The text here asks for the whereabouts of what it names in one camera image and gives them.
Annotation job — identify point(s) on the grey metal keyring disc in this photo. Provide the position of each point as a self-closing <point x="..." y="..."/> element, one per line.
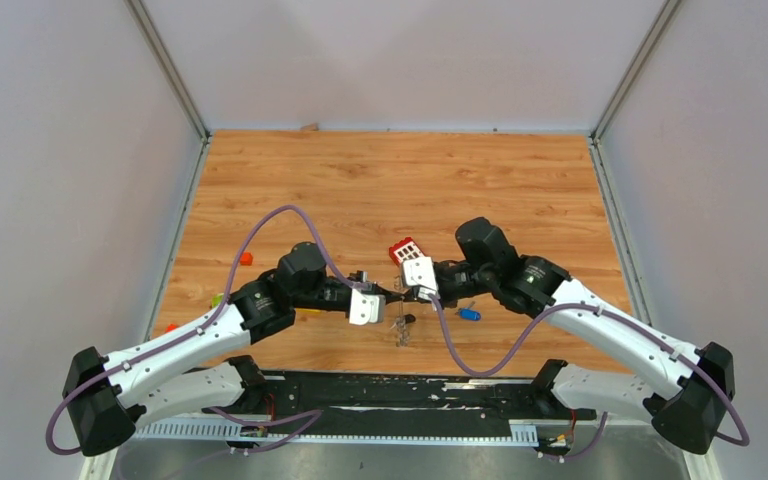
<point x="400" y="324"/>

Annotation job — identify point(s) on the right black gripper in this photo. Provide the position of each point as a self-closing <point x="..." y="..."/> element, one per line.
<point x="446" y="303"/>

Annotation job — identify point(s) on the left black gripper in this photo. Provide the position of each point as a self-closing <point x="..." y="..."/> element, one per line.
<point x="390" y="296"/>

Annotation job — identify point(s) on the blue key tag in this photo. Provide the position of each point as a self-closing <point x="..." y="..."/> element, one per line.
<point x="469" y="313"/>

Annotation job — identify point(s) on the white slotted cable duct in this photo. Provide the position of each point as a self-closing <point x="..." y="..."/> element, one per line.
<point x="210" y="429"/>

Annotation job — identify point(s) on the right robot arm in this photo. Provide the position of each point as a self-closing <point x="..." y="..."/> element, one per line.
<point x="683" y="391"/>

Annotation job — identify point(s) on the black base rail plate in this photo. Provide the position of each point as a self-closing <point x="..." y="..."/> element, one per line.
<point x="384" y="404"/>

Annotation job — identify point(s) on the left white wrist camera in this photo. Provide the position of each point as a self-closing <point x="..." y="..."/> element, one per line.
<point x="365" y="308"/>

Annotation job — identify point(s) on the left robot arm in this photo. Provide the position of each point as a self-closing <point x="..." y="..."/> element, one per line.
<point x="108" y="397"/>

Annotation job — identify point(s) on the red window toy block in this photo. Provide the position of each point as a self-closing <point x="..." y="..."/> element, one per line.
<point x="404" y="250"/>

